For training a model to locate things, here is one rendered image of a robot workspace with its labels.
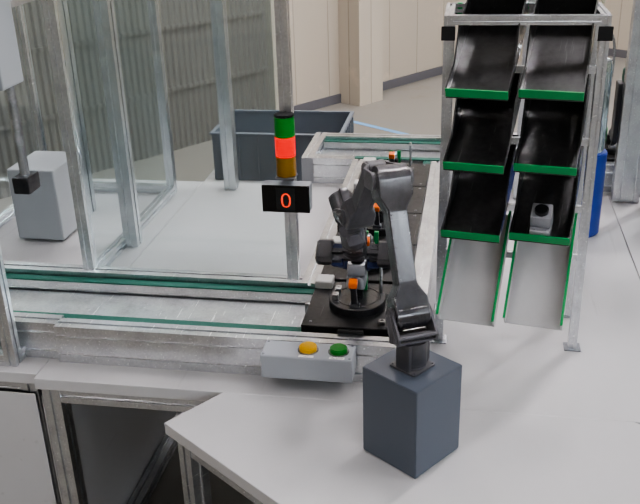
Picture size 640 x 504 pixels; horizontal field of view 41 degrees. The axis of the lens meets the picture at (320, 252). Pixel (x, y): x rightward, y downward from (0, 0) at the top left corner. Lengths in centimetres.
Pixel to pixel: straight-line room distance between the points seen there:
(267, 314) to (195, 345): 24
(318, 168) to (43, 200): 102
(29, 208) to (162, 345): 98
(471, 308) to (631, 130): 126
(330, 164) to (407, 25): 530
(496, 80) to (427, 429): 74
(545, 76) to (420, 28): 674
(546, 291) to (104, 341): 105
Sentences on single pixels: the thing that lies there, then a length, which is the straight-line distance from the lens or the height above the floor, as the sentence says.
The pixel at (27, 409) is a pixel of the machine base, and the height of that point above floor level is 75.
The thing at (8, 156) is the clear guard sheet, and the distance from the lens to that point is 321.
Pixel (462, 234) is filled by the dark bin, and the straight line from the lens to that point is 194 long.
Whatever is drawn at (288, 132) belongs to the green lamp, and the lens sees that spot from 210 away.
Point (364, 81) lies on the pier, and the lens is 774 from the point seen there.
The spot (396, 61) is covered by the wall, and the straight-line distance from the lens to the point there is 841.
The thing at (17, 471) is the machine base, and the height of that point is 56.
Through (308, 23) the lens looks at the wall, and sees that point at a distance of 752.
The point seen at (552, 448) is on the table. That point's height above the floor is 86.
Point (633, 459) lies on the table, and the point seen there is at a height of 86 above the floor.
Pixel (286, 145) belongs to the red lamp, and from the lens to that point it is 210.
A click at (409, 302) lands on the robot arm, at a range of 165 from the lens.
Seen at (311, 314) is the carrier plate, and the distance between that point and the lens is 209.
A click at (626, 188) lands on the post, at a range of 317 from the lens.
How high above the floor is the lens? 196
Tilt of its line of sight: 24 degrees down
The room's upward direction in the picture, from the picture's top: 2 degrees counter-clockwise
